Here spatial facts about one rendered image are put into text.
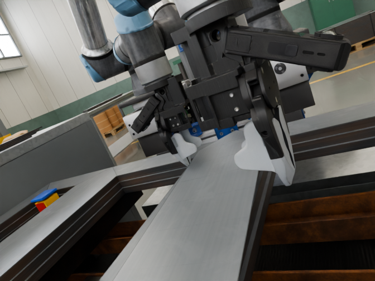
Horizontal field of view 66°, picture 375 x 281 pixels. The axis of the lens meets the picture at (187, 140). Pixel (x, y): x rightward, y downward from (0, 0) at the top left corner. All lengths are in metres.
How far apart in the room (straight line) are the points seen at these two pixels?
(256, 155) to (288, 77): 0.62
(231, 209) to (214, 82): 0.22
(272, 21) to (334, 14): 8.87
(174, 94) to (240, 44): 0.34
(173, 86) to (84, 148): 0.88
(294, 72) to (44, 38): 12.70
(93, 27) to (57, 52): 12.01
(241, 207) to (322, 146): 0.26
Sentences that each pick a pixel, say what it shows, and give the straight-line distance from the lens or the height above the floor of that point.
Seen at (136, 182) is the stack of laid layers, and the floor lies 0.84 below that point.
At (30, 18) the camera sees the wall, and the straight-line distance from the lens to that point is 13.65.
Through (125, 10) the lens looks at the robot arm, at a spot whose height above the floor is 1.20.
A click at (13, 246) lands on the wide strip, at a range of 0.80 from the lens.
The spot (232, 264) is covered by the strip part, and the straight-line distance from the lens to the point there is 0.36.
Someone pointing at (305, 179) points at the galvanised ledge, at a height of 0.68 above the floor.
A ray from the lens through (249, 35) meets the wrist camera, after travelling 0.30.
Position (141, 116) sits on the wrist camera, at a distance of 0.68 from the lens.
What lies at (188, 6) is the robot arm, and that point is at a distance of 0.31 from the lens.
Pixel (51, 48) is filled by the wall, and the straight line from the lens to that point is 13.22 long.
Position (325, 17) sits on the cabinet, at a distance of 9.85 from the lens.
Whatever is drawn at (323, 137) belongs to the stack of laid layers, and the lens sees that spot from 0.64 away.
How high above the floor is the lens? 1.10
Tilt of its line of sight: 15 degrees down
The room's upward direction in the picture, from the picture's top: 23 degrees counter-clockwise
